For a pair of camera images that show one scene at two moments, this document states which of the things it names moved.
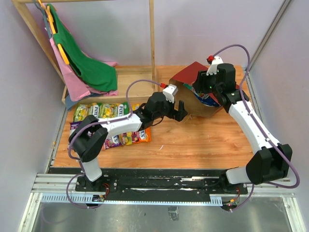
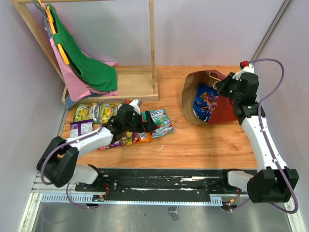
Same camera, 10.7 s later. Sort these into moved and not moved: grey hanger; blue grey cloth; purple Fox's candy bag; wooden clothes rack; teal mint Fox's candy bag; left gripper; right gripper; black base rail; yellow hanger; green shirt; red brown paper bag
Moved: right gripper; left gripper; teal mint Fox's candy bag; red brown paper bag
Not moved: purple Fox's candy bag; blue grey cloth; grey hanger; wooden clothes rack; yellow hanger; green shirt; black base rail
